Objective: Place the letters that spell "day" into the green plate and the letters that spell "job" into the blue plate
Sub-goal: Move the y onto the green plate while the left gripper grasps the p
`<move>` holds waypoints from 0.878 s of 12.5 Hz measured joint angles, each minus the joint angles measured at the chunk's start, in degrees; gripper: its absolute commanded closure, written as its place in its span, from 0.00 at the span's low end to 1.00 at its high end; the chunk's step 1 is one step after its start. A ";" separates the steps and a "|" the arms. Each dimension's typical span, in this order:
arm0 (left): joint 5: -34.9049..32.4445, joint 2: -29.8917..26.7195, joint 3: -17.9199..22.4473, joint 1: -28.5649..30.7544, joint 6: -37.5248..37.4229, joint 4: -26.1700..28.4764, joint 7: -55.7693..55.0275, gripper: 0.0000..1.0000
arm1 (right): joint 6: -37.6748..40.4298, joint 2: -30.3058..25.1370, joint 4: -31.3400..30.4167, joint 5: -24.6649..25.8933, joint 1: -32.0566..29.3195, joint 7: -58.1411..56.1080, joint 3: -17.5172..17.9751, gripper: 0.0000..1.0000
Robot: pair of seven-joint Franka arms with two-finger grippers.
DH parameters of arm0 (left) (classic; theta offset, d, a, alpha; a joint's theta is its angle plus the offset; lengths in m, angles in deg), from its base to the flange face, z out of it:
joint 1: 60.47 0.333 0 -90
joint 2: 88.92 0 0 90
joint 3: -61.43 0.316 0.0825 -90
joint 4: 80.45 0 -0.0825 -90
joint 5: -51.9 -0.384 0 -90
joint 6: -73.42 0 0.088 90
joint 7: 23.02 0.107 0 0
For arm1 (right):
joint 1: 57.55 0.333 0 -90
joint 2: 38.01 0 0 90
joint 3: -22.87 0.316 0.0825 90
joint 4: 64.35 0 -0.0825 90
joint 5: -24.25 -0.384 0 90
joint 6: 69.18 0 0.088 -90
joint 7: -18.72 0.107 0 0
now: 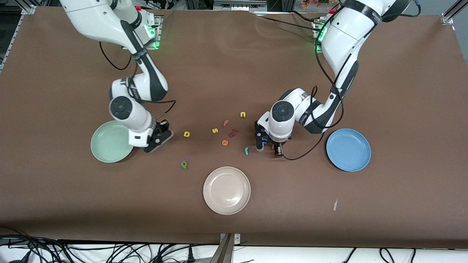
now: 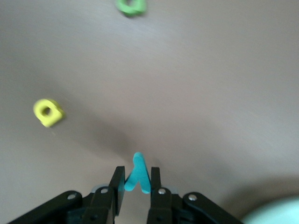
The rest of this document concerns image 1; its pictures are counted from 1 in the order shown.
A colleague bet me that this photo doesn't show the dark equipment rack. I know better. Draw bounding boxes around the dark equipment rack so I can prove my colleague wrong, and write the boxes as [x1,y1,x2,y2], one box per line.
[185,0,297,12]

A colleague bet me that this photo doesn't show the grey metal table bracket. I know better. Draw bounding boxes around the grey metal table bracket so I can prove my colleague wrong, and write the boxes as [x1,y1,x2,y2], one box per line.
[210,233,242,263]

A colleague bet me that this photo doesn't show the aluminium frame rail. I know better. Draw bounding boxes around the aluminium frame rail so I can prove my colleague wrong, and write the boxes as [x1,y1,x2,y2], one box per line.
[444,0,468,17]
[0,14,23,72]

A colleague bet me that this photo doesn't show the orange dried flowers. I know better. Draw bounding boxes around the orange dried flowers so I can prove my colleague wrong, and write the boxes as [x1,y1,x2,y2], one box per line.
[301,0,331,9]

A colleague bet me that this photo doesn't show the green plastic plate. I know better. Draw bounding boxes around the green plastic plate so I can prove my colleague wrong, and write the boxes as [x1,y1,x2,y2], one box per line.
[90,121,135,163]

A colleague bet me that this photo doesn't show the beige plastic plate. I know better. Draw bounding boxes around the beige plastic plate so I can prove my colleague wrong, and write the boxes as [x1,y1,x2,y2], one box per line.
[203,167,251,215]

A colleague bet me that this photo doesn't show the black cable on table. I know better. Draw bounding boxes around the black cable on table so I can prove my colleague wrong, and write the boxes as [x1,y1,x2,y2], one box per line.
[260,10,322,31]

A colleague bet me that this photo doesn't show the brown table cover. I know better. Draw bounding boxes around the brown table cover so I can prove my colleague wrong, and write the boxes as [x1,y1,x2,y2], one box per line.
[0,5,468,249]

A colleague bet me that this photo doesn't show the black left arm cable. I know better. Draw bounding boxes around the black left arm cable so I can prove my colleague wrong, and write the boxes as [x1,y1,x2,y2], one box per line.
[282,37,346,161]

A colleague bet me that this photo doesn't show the blue plastic plate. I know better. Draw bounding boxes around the blue plastic plate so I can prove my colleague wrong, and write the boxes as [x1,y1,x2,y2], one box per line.
[326,128,371,172]

